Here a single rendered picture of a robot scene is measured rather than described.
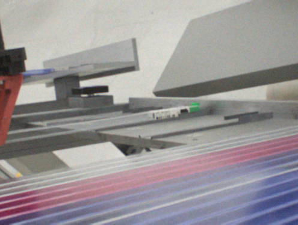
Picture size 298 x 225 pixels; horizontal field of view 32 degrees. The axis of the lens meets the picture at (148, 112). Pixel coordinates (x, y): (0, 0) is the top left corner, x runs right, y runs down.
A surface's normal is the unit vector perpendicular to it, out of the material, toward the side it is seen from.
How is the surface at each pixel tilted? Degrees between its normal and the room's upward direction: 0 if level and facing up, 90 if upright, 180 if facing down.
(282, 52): 0
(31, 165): 90
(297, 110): 46
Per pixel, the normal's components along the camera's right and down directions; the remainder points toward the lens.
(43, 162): 0.67, -0.06
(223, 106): -0.79, 0.11
